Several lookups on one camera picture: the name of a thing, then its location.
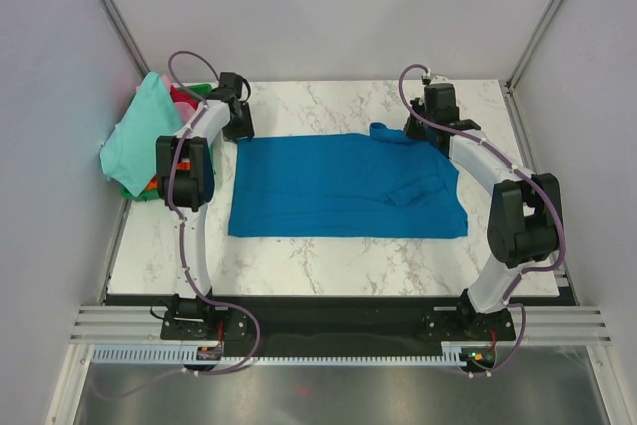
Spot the blue t shirt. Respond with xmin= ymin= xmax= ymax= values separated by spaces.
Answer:
xmin=228 ymin=122 xmax=469 ymax=240

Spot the teal t shirt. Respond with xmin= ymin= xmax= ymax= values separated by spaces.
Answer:
xmin=99 ymin=72 xmax=183 ymax=197

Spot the green plastic bin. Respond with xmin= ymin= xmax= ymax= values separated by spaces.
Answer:
xmin=121 ymin=83 xmax=223 ymax=202

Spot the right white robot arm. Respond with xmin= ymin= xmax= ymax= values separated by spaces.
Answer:
xmin=404 ymin=81 xmax=565 ymax=339

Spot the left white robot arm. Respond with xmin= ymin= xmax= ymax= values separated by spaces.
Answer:
xmin=155 ymin=72 xmax=255 ymax=305

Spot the pink t shirt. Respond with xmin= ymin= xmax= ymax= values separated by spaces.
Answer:
xmin=161 ymin=75 xmax=198 ymax=123

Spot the dark red t shirt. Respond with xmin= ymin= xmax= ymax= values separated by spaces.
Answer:
xmin=170 ymin=85 xmax=209 ymax=110

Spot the orange t shirt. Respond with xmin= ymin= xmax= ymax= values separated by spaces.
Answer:
xmin=145 ymin=160 xmax=191 ymax=191

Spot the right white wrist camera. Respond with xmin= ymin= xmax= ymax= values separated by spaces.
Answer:
xmin=421 ymin=69 xmax=449 ymax=86

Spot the left aluminium frame post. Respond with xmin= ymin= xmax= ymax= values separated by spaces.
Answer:
xmin=98 ymin=0 xmax=150 ymax=78

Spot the aluminium frame post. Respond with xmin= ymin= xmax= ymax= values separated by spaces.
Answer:
xmin=98 ymin=0 xmax=150 ymax=78
xmin=504 ymin=0 xmax=567 ymax=93

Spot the right aluminium frame post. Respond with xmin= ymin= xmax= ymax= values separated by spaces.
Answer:
xmin=504 ymin=0 xmax=567 ymax=93

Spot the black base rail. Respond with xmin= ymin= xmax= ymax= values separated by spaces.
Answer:
xmin=160 ymin=296 xmax=516 ymax=356

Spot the aluminium front rail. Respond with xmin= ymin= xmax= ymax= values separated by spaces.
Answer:
xmin=70 ymin=306 xmax=611 ymax=346

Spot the white slotted cable duct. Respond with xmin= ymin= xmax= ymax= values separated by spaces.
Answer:
xmin=91 ymin=344 xmax=466 ymax=367

